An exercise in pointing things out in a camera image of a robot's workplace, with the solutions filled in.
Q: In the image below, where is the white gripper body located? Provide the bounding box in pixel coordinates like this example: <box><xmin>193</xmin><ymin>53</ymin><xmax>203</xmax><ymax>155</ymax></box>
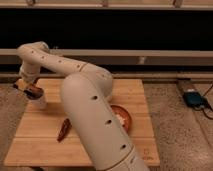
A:
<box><xmin>19</xmin><ymin>67</ymin><xmax>39</xmax><ymax>84</ymax></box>

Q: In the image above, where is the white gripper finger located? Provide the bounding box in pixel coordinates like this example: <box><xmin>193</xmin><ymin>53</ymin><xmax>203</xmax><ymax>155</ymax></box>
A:
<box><xmin>26</xmin><ymin>85</ymin><xmax>44</xmax><ymax>99</ymax></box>
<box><xmin>13</xmin><ymin>79</ymin><xmax>27</xmax><ymax>91</ymax></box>

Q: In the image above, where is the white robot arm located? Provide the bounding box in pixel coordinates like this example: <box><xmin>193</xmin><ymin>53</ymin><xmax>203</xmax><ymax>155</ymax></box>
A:
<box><xmin>17</xmin><ymin>42</ymin><xmax>150</xmax><ymax>171</ymax></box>

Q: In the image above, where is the wooden table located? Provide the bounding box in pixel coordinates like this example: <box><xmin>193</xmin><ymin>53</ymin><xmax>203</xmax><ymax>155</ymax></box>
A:
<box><xmin>4</xmin><ymin>79</ymin><xmax>160</xmax><ymax>167</ymax></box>

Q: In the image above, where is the dried red chili pepper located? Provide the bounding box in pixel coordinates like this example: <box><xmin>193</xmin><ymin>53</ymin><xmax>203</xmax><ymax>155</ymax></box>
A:
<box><xmin>57</xmin><ymin>119</ymin><xmax>72</xmax><ymax>142</ymax></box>

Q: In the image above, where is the orange round plate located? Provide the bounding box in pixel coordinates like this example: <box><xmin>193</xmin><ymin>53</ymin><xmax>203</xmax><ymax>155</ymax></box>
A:
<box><xmin>111</xmin><ymin>105</ymin><xmax>132</xmax><ymax>132</ymax></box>

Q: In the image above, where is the blue power adapter box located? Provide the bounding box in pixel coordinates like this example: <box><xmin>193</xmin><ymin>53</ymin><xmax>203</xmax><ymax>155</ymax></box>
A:
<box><xmin>183</xmin><ymin>89</ymin><xmax>205</xmax><ymax>107</ymax></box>

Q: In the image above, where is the long wooden bench rail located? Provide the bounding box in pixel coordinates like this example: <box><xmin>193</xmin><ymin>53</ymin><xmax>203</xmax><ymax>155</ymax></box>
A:
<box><xmin>0</xmin><ymin>48</ymin><xmax>213</xmax><ymax>66</ymax></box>

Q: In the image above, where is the black cable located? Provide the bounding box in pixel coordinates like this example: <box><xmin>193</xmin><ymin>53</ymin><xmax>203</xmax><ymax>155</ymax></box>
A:
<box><xmin>194</xmin><ymin>83</ymin><xmax>213</xmax><ymax>120</ymax></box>

